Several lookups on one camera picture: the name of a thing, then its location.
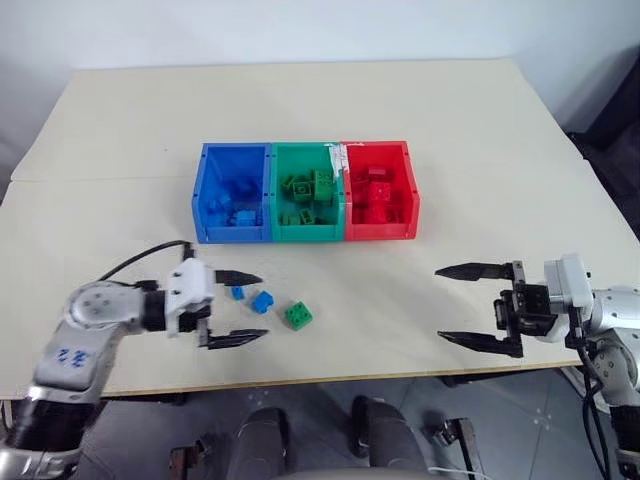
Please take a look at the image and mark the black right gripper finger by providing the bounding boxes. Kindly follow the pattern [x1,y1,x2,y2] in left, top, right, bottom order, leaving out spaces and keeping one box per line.
[436,329,525,359]
[434,259,527,287]

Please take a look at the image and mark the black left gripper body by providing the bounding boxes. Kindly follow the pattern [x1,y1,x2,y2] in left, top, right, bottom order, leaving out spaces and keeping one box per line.
[174,301,214,336]

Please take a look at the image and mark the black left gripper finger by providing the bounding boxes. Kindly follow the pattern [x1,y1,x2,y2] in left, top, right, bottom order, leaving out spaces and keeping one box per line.
[214,268,267,287]
[197,319,272,351]

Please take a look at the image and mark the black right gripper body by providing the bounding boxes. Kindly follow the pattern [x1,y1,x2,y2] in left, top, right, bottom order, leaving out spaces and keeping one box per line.
[493,281,555,337]

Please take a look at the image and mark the blue arched building block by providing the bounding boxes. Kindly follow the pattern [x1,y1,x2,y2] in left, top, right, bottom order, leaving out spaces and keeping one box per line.
[250,290,277,315]

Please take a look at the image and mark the blue plastic bin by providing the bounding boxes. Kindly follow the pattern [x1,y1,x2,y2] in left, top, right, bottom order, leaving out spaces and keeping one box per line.
[191,141,274,245]

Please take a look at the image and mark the green four-stud building block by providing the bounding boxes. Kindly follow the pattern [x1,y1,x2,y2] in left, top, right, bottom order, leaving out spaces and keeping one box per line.
[283,300,316,332]

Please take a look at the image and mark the green plastic bin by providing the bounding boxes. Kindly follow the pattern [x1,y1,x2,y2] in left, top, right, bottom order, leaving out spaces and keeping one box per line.
[268,140,348,244]

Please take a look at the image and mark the red plastic bin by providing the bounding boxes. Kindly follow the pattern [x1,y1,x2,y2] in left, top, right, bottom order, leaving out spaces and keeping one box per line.
[339,140,422,242]

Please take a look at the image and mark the dark rounded robot leg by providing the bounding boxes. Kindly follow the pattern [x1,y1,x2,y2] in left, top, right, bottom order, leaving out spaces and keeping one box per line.
[350,394,429,480]
[233,406,292,480]

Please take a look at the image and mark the green tall building block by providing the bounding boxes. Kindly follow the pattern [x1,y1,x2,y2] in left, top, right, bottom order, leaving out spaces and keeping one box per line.
[313,169,336,202]

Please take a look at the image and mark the torn white label sticker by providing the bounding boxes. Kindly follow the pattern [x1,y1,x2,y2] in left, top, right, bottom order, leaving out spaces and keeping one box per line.
[325,142,350,180]

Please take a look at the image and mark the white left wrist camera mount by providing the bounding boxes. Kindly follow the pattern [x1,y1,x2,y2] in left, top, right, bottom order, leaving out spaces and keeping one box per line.
[163,258,217,339]

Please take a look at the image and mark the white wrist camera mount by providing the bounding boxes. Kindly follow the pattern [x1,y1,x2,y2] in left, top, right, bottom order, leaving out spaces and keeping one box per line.
[163,258,217,339]
[543,253,595,344]

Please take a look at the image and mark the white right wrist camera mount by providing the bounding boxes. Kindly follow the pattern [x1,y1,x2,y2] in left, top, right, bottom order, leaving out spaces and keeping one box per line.
[543,253,595,344]

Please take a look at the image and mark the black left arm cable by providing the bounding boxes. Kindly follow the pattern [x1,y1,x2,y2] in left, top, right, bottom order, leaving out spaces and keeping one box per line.
[97,240,197,282]

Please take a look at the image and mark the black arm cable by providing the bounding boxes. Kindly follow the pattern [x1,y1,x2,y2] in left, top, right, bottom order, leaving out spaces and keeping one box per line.
[568,304,621,480]
[97,240,197,282]

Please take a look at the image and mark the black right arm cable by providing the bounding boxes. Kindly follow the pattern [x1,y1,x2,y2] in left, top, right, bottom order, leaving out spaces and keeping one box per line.
[568,304,621,480]

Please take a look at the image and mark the brown metal table bracket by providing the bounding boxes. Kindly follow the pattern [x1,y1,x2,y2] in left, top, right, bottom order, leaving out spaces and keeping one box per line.
[428,416,484,480]
[167,433,213,480]

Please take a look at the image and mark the thin white cable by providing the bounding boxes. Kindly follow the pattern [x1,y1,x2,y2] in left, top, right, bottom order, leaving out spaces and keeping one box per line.
[427,465,484,477]

